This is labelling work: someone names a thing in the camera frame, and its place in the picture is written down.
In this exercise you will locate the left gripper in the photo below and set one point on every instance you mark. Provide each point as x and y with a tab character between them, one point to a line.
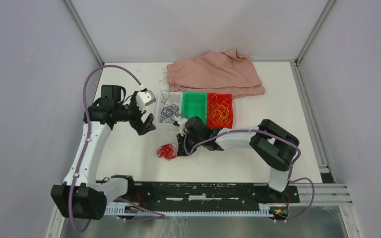
147	125

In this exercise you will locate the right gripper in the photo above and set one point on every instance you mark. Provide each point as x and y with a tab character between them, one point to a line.
181	150

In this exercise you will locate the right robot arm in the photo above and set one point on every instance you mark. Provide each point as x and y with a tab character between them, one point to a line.
276	146

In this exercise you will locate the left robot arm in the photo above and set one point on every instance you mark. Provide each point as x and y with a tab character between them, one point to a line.
79	196

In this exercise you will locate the white plastic bin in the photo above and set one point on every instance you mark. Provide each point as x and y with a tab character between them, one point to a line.
168	105

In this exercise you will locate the green plastic bin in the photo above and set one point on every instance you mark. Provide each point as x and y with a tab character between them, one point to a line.
195	105

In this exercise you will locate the red plastic bin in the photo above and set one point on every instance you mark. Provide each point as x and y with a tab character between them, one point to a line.
220	110

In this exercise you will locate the pink cloth shorts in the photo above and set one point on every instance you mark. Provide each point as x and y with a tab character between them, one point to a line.
225	72

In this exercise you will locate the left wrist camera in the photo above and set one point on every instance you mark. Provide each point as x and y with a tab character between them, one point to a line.
145	98

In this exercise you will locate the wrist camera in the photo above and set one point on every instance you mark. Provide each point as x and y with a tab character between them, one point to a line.
145	98
180	121

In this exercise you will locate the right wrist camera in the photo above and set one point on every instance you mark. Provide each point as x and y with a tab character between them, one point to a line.
180	121

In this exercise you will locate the white drawstring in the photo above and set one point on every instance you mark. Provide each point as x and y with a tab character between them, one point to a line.
164	73

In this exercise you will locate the white cable duct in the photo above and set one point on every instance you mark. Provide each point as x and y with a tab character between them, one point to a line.
122	210

